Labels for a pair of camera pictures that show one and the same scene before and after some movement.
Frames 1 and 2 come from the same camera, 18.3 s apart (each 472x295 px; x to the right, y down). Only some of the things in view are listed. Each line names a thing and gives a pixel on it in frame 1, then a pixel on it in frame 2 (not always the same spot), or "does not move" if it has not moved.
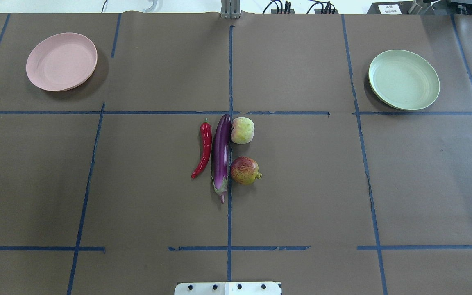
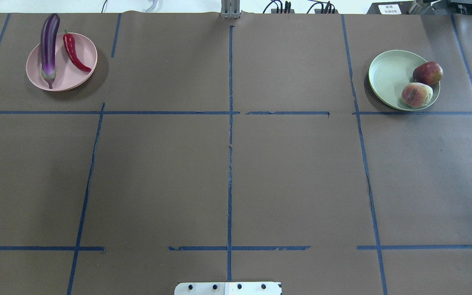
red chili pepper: x=206 y=132 to x=69 y=41
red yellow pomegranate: x=244 y=171 to x=431 y=72
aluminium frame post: x=230 y=9 does not move
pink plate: x=61 y=62 does not move
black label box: x=395 y=8 does not move
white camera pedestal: x=229 y=288 does not move
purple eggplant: x=222 y=147 to x=49 y=37
